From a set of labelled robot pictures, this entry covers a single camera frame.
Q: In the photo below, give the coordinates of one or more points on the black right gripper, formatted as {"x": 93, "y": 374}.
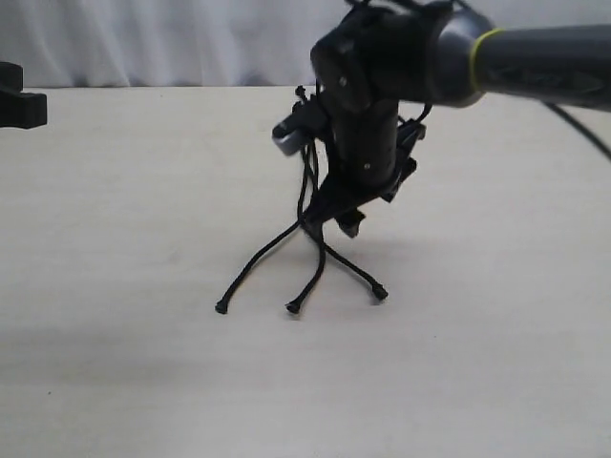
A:
{"x": 363, "y": 163}

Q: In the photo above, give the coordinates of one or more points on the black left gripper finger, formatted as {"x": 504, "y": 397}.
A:
{"x": 11, "y": 76}
{"x": 23, "y": 110}

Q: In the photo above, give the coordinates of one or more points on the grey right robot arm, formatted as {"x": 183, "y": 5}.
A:
{"x": 436, "y": 54}

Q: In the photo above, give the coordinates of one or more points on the white curtain backdrop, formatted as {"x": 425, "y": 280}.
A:
{"x": 126, "y": 44}

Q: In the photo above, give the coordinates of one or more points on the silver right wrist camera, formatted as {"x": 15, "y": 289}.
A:
{"x": 307, "y": 122}

